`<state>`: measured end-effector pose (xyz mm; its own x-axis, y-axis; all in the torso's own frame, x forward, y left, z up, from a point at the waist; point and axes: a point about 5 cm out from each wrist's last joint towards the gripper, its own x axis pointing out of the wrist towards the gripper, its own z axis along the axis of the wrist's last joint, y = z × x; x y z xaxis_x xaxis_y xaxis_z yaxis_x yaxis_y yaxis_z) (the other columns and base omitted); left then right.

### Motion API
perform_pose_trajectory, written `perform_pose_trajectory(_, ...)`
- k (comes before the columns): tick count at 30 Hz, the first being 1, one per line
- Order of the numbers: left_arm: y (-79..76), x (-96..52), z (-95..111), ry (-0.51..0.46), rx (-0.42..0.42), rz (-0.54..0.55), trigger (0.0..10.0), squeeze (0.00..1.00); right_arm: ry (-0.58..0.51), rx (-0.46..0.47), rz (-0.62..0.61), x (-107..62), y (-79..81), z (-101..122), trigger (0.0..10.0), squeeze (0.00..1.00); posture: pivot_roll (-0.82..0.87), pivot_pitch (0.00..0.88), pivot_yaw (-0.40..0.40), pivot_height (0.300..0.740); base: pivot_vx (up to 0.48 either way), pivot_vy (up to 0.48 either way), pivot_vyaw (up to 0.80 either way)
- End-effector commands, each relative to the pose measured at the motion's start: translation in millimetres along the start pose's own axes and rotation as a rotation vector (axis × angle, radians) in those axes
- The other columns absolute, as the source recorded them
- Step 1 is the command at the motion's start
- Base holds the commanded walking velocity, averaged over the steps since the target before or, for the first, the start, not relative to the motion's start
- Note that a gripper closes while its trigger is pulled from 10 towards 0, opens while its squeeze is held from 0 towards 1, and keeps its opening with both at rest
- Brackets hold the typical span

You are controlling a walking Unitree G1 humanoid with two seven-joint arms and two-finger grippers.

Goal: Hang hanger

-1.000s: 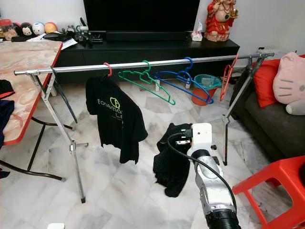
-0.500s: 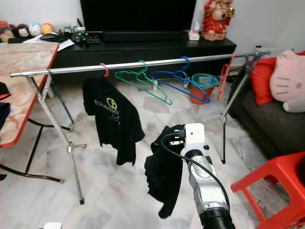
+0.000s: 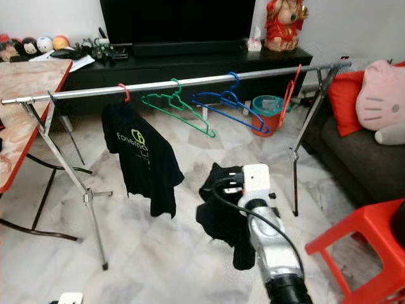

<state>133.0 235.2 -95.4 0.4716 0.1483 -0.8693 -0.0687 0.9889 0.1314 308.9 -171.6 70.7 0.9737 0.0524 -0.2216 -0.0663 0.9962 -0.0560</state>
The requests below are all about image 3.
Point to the black printed t-shirt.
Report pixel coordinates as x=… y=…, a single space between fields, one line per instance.
x=145 y=168
x=221 y=218

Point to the green plastic hanger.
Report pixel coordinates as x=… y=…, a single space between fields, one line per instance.
x=176 y=97

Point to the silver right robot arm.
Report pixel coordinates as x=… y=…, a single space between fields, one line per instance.
x=275 y=256

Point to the blue plastic hanger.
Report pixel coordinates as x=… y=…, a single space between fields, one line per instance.
x=231 y=93

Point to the red plastic hanger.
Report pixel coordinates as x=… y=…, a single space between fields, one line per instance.
x=290 y=98
x=128 y=95

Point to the orange bin teal liner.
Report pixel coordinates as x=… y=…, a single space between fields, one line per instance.
x=266 y=120

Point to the dark grey fabric sofa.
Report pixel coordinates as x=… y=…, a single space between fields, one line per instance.
x=354 y=164

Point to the red plastic stool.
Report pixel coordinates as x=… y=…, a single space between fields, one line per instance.
x=354 y=225

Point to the black television stand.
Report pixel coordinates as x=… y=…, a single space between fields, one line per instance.
x=183 y=69

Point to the red cushion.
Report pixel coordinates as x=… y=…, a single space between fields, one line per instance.
x=345 y=95

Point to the small white figurine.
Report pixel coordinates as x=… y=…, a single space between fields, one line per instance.
x=254 y=43

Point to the black soundbar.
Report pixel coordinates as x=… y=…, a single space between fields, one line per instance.
x=190 y=48

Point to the red robed deity statue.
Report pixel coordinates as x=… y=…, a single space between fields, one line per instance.
x=285 y=30

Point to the pink cat face cushion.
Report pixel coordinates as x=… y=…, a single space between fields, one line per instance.
x=380 y=95

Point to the black flat television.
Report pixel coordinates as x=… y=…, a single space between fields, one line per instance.
x=177 y=20

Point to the silver metal clothes rack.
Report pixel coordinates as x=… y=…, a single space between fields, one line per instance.
x=82 y=92

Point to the marble-pattern folding table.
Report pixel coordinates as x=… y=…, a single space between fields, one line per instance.
x=28 y=95

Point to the white paper sheets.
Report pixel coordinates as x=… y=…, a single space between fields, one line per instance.
x=81 y=62

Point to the red lidded jar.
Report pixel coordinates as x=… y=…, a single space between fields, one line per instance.
x=6 y=39

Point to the orange plush ball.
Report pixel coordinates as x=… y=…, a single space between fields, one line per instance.
x=61 y=42

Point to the white plush ball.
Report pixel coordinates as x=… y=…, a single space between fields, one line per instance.
x=44 y=44

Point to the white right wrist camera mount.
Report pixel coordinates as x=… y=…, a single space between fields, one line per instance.
x=256 y=180

